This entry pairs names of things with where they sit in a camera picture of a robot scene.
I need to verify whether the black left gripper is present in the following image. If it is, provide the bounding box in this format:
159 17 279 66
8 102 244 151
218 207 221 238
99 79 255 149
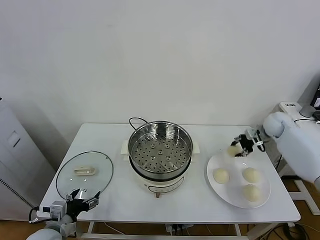
65 188 102 221

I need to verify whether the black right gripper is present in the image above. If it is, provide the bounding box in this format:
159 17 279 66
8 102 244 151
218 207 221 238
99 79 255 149
231 134 256 158

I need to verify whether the cream steamed baozi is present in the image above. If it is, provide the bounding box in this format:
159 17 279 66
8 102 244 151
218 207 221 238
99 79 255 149
226 145 241 158
212 167 230 185
242 166 262 183
241 184 263 203

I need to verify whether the glass lid cream handle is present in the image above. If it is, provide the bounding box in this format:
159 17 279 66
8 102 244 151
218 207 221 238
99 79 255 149
55 150 115 201

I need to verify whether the perforated steel steamer basket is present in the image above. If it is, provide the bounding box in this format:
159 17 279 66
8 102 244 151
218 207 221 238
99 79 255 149
127 120 194 180

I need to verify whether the white round plate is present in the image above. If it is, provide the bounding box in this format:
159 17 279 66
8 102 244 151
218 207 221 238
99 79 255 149
206 150 272 210

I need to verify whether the white side desk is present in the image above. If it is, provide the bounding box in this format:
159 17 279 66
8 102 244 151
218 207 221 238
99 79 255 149
274 101 320 216

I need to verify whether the grey cylinder speaker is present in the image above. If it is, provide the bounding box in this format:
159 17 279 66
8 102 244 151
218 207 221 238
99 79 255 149
299 104 315 118

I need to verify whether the white floor cabinet unit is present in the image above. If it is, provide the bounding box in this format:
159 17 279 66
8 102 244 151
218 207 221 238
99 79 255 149
0 96 57 222

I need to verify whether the cream electric cooker base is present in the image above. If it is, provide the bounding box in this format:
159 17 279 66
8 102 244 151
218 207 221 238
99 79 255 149
120 139 202 199

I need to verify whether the grey upright panel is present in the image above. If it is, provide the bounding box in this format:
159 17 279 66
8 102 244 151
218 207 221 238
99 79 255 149
298 72 320 106

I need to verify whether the black laptop screen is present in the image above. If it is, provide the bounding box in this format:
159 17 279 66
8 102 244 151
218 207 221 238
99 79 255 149
309 83 320 111

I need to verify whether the white power strip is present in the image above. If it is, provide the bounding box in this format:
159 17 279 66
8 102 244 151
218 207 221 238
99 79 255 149
164 223 193 236

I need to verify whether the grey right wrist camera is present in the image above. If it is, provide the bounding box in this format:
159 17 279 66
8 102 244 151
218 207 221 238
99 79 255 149
244 127 262 141

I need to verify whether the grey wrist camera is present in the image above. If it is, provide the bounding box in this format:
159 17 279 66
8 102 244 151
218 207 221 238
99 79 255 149
244 127 262 141
39 200 67 221

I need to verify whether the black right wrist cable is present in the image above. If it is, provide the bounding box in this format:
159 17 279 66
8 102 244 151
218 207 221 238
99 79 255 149
257 131 272 152

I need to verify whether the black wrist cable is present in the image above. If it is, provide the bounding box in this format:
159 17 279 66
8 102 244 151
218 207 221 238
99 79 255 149
257 131 272 152
29 206 55 225

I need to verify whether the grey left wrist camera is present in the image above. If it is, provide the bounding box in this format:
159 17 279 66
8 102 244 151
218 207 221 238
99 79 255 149
39 200 67 221

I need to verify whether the black usb cable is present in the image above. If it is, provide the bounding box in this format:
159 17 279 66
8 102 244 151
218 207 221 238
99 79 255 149
293 117 320 125
274 154 284 171

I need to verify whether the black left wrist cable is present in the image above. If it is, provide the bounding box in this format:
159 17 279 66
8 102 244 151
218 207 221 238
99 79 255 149
29 206 55 225

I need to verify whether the white table frame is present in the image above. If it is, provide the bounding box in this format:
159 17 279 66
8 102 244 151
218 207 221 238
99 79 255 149
80 220 276 240

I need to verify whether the black cooker power cable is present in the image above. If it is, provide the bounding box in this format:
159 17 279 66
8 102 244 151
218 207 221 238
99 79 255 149
128 116 151 131

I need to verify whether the black floor cable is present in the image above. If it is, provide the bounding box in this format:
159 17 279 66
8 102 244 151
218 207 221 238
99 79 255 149
271 223 301 240

